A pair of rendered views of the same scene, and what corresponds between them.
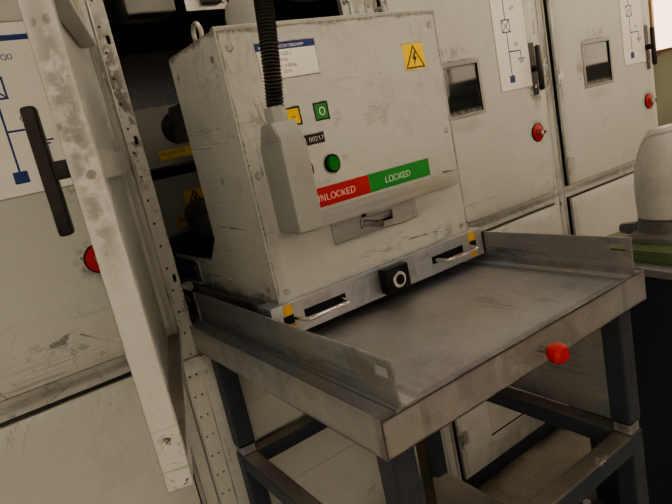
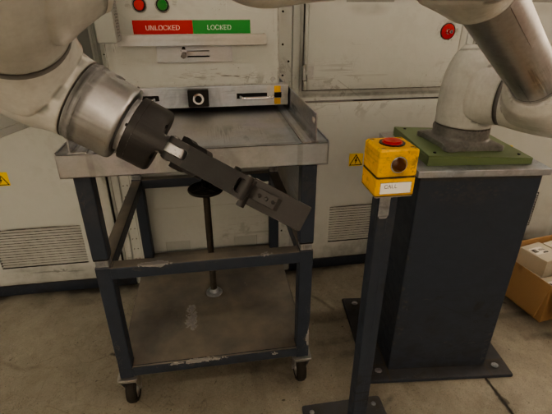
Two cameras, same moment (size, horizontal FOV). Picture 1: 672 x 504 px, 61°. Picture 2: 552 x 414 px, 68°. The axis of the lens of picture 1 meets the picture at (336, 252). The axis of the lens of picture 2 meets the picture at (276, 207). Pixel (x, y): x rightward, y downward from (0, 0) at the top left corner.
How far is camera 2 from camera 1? 0.79 m
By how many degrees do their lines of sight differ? 26
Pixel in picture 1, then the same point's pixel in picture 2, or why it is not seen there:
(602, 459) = (267, 253)
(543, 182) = (439, 75)
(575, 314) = (241, 149)
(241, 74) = not seen: outside the picture
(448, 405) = (110, 165)
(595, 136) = not seen: hidden behind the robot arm
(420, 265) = (225, 96)
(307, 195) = (104, 18)
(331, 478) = (197, 218)
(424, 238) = (236, 79)
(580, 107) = not seen: hidden behind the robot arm
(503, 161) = (400, 48)
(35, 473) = (17, 143)
